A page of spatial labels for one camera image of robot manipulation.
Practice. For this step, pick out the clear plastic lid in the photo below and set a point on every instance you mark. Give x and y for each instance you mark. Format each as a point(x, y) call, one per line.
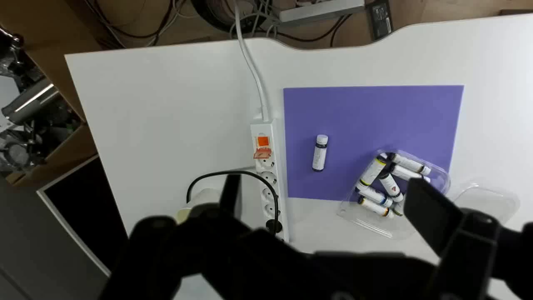
point(488, 201)

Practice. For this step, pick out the black power adapter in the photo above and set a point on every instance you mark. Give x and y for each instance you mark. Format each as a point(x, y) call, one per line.
point(382, 17)

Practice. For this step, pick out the black panel with white frame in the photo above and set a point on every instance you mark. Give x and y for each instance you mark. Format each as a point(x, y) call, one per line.
point(83, 211)

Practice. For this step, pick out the plastic bag of tubes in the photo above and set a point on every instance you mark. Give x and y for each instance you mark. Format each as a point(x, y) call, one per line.
point(355, 214)

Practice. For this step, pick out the white bottle with blue band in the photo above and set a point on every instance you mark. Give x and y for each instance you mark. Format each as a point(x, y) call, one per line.
point(320, 154)

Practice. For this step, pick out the white bottle with yellow bands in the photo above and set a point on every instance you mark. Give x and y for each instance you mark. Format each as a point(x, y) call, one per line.
point(372, 171)

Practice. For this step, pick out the white bottle with dark cap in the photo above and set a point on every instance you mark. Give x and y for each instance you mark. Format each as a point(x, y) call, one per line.
point(412, 162)
point(407, 174)

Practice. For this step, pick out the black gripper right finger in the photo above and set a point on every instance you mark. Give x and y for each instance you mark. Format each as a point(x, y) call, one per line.
point(471, 251)

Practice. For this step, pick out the white bottle with blue bands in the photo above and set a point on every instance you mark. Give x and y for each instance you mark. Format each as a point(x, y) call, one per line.
point(373, 196)

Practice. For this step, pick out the purple mat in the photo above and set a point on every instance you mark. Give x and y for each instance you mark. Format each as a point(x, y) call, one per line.
point(360, 122)

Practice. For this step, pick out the white bottle with yellow band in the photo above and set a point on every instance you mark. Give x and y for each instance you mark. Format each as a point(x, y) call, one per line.
point(373, 207)

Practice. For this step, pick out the white power strip orange switch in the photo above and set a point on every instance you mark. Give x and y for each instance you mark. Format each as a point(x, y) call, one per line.
point(263, 151)

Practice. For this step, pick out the white bottle with red mark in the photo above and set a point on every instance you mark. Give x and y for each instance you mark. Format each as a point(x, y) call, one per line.
point(392, 187)

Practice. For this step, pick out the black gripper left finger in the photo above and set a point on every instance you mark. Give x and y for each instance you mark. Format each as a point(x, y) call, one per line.
point(167, 256)

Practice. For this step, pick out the grey power strip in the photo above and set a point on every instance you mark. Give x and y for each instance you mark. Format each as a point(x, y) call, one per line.
point(318, 11)

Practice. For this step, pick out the metal equipment clutter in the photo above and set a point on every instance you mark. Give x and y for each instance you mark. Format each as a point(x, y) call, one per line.
point(30, 122)

